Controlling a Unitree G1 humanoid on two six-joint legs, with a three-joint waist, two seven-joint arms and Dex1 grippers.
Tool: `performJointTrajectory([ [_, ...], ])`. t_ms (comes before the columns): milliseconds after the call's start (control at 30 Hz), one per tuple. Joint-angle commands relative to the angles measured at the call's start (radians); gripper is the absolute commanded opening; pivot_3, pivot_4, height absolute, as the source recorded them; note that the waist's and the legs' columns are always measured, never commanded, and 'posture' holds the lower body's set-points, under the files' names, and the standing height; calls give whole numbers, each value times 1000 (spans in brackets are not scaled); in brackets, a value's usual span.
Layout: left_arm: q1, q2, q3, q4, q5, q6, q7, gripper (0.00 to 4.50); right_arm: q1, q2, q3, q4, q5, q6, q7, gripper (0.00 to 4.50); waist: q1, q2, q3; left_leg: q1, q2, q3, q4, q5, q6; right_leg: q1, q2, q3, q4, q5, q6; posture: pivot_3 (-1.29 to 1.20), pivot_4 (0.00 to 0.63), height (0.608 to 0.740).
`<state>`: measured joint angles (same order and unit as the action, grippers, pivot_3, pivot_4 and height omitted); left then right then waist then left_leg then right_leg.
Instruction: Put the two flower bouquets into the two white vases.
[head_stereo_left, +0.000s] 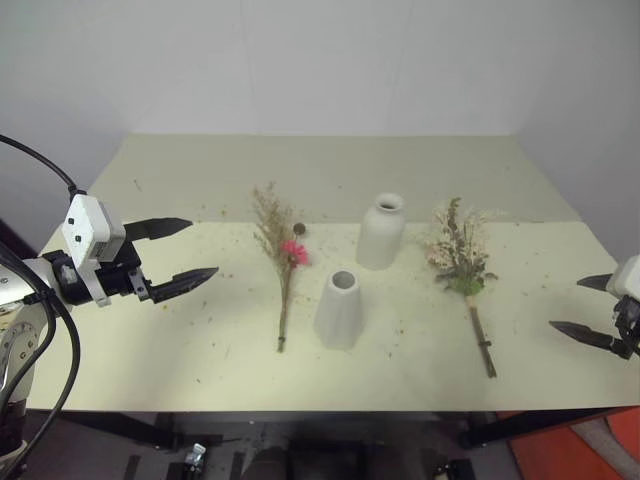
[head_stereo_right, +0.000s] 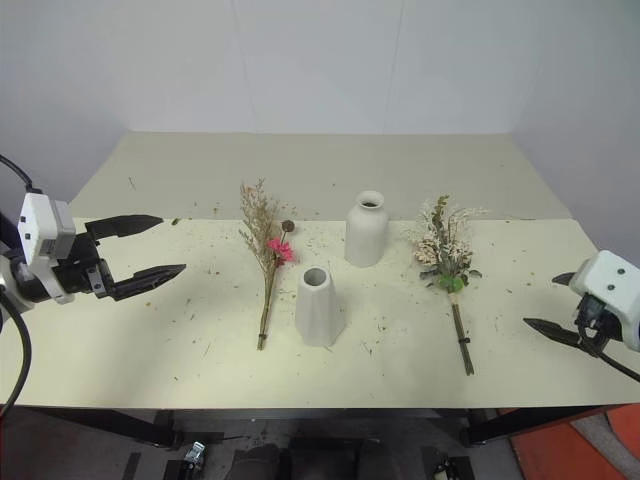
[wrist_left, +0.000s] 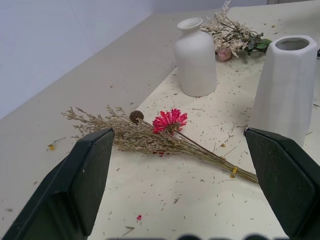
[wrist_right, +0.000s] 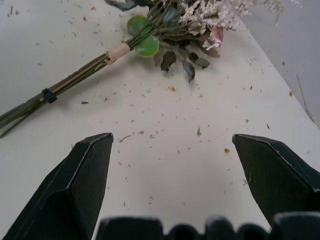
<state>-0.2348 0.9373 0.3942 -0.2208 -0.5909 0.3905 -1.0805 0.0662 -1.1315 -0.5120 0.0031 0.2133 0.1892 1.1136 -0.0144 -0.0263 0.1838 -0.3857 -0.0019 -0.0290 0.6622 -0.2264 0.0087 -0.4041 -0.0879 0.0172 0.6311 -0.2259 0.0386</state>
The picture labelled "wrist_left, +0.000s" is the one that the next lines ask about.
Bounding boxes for cream paper table mat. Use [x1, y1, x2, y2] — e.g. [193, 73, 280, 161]
[93, 0, 320, 240]

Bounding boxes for small yellow dried flower sprig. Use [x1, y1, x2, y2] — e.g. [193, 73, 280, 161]
[46, 136, 67, 152]

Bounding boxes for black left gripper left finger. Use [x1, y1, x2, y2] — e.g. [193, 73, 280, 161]
[0, 127, 115, 240]

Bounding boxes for dried bouquet with red flower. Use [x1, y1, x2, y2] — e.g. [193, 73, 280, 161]
[61, 104, 259, 184]

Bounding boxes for white faceted tall vase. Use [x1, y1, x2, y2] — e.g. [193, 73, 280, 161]
[247, 35, 318, 148]

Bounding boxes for white round bottle vase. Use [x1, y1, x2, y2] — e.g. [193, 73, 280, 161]
[174, 17, 218, 98]

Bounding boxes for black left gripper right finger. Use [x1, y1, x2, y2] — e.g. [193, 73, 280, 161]
[243, 127, 320, 240]

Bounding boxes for dried white bouquet with rose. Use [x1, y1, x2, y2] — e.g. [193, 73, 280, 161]
[199, 0, 273, 63]

